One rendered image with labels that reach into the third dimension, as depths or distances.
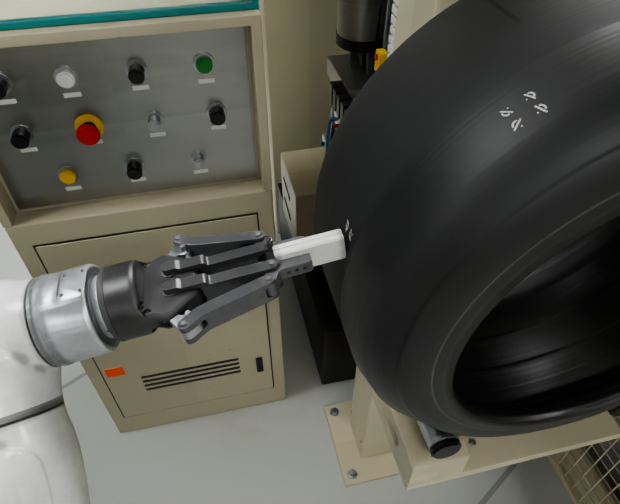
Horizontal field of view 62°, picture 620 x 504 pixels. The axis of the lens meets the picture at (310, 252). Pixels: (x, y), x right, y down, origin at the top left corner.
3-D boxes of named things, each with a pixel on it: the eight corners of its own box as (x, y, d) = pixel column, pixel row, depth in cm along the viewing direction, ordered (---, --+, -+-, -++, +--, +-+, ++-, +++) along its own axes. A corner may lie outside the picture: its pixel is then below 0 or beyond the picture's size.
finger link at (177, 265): (174, 298, 52) (173, 288, 53) (280, 268, 53) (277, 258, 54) (160, 274, 49) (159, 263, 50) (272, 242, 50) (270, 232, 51)
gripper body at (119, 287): (88, 316, 44) (193, 288, 45) (94, 249, 50) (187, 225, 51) (123, 362, 50) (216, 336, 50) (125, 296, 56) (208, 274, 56)
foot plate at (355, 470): (323, 407, 173) (323, 404, 171) (398, 391, 177) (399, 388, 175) (345, 487, 154) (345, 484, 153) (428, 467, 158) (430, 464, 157)
